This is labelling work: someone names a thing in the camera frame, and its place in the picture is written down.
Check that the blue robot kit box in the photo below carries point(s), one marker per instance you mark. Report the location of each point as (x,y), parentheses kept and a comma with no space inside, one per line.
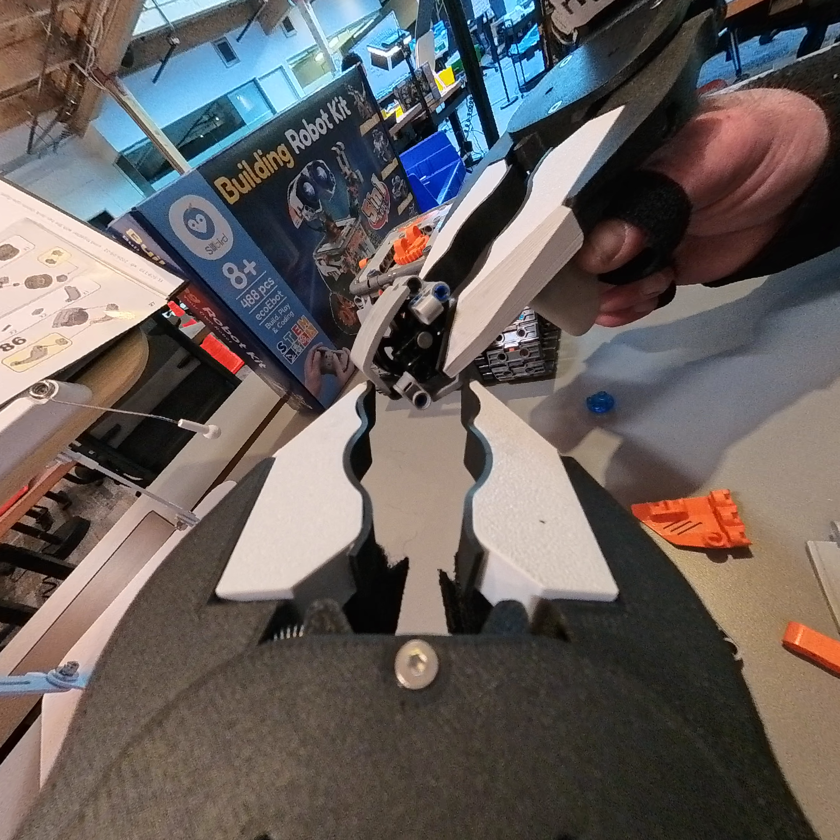
(275,216)

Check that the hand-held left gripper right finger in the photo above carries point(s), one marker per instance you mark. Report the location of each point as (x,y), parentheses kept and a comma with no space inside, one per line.
(538,525)

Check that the red plastic object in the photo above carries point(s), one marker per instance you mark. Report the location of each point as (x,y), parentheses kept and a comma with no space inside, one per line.
(220,351)

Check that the white stand base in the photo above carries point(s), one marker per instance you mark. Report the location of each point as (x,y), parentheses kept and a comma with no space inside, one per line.
(203,469)

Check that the grey building block arm assembly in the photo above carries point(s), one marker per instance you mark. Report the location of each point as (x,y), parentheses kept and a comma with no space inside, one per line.
(394,334)

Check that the grey panel piece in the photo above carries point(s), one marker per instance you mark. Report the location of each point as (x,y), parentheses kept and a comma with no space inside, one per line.
(828,577)

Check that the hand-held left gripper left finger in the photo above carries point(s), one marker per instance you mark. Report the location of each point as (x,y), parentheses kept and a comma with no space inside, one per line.
(295,525)

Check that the blue round stud piece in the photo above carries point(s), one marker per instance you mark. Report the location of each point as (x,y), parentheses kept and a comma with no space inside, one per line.
(600,402)

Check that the blue storage bin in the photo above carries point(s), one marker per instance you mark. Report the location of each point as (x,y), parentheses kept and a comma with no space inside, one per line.
(430,174)

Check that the orange toothed building piece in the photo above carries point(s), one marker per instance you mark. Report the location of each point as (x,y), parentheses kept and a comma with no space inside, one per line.
(695,518)

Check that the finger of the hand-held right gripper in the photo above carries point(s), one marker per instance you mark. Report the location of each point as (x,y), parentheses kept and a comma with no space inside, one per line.
(518,269)
(469,207)

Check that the person's right hand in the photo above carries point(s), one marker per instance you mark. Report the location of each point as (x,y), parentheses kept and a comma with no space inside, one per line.
(748,170)

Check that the tracked toy robot base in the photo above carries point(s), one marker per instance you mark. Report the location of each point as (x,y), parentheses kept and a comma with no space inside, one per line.
(518,348)

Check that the orange beam piece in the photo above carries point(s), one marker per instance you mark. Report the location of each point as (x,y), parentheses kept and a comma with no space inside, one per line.
(814,646)

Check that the instruction booklet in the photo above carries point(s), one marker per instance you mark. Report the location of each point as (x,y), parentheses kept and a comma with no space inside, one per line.
(59,289)

